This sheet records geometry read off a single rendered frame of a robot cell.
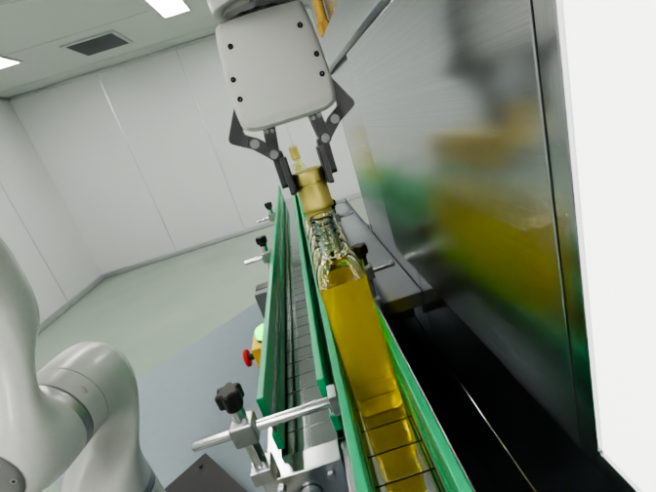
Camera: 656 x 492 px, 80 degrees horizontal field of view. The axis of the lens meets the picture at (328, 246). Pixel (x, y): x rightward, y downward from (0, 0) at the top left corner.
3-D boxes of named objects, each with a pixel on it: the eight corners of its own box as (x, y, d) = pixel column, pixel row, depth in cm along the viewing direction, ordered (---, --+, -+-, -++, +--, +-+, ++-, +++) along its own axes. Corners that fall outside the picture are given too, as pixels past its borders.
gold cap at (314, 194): (336, 206, 41) (323, 166, 40) (304, 216, 41) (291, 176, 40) (332, 200, 45) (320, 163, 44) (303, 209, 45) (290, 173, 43)
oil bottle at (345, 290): (404, 406, 49) (360, 253, 42) (362, 420, 49) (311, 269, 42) (392, 378, 54) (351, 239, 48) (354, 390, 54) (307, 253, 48)
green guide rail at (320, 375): (343, 430, 48) (323, 377, 45) (335, 431, 48) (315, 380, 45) (297, 194, 214) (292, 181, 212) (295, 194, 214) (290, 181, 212)
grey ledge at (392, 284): (432, 332, 78) (420, 282, 74) (390, 346, 78) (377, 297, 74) (352, 222, 168) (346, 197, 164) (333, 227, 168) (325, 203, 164)
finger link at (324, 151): (335, 112, 42) (351, 172, 44) (307, 121, 42) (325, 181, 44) (340, 110, 39) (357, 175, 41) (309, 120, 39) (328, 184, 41)
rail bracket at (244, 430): (357, 456, 43) (325, 366, 40) (214, 504, 43) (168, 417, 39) (353, 435, 46) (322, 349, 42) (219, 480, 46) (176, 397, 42)
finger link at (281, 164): (277, 130, 42) (297, 189, 44) (249, 139, 42) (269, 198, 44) (277, 131, 39) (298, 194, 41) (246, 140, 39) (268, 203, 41)
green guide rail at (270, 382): (285, 448, 48) (263, 397, 45) (277, 451, 48) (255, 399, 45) (284, 198, 214) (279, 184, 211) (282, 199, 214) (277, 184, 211)
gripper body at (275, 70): (304, -2, 40) (334, 108, 44) (210, 27, 40) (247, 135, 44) (307, -29, 33) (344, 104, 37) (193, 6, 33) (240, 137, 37)
